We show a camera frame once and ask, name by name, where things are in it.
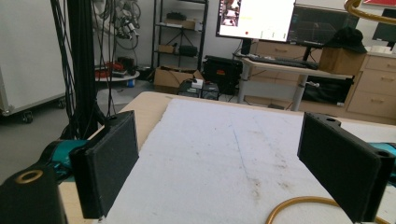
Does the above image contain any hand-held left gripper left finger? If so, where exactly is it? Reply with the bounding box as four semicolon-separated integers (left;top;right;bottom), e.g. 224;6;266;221
68;110;140;220

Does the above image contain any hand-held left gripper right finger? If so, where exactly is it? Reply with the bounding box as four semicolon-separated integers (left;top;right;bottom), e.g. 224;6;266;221
296;112;396;224

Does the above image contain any wooden drawer cabinet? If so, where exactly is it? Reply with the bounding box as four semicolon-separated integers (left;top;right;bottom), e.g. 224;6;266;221
244;39;396;125

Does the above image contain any round white table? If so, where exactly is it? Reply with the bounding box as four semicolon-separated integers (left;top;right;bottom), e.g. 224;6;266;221
94;62;141;88

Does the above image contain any black metal stand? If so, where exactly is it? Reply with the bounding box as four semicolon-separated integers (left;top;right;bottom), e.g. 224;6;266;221
61;0;106;140

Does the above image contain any brown cardboard box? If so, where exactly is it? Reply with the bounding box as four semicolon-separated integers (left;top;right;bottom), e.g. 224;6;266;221
318;46;367;77

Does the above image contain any open cardboard box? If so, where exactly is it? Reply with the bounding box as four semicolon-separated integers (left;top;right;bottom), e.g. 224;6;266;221
153;64;205;94

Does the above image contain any white standing desk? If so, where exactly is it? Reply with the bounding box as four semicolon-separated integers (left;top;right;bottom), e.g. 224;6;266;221
233;53;355;112

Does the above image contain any white cloth mat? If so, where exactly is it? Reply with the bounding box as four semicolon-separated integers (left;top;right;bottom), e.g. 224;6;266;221
98;98;396;224

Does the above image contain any black crate with white box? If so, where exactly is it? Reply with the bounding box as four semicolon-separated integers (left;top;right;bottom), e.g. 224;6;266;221
177;77;220;101

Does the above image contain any black keyboard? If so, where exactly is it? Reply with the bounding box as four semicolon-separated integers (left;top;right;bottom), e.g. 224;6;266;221
247;54;319;70

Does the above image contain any black hat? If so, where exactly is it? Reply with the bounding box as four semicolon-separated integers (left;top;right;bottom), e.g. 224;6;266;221
323;26;368;54

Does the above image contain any white wheeled cabinet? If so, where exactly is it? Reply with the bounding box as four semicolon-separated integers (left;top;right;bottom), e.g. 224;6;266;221
0;0;75;124

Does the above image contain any dark computer monitor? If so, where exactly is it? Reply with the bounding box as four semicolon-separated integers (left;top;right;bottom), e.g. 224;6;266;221
287;3;361;49

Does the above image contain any black monitor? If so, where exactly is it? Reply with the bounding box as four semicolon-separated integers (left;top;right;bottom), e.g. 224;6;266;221
371;7;396;49

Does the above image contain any black equipment case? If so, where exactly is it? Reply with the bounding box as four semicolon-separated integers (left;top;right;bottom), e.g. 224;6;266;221
203;55;244;95

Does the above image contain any black metal shelf rack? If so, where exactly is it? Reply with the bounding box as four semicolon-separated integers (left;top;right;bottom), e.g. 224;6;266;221
150;0;209;73

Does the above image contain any yellow cable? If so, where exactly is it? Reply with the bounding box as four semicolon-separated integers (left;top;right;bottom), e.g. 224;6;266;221
264;195;392;224

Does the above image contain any bundle of black cables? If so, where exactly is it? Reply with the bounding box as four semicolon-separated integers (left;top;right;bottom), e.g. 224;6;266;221
92;0;142;51

